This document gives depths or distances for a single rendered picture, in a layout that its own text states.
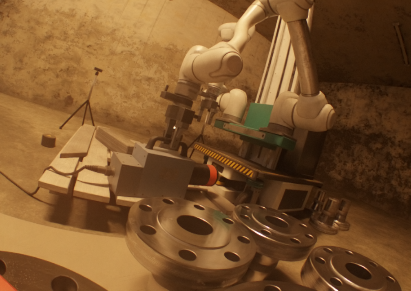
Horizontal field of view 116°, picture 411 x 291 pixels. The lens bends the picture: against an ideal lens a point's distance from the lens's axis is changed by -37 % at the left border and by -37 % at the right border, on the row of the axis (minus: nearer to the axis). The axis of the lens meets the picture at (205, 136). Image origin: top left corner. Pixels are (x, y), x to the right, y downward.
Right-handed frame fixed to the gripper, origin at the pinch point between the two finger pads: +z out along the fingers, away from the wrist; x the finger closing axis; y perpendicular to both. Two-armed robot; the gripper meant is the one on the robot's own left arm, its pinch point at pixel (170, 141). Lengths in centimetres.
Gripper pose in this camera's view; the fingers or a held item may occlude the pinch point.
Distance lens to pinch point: 77.2
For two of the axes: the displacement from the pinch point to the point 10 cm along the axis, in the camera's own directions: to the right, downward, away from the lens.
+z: -3.1, 9.5, 0.4
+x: -6.0, -2.3, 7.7
